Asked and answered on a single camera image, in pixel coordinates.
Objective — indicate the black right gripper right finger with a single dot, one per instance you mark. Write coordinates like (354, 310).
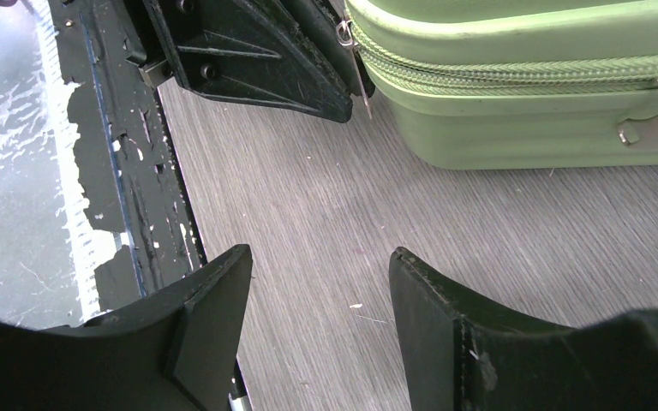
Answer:
(435, 317)

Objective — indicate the green ribbed hard-shell suitcase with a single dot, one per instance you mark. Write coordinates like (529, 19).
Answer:
(493, 85)

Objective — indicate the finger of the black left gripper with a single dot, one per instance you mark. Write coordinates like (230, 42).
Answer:
(318, 20)
(248, 52)

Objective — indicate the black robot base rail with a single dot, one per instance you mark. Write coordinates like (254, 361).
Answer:
(124, 155)

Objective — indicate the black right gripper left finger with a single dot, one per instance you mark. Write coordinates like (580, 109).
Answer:
(175, 349)

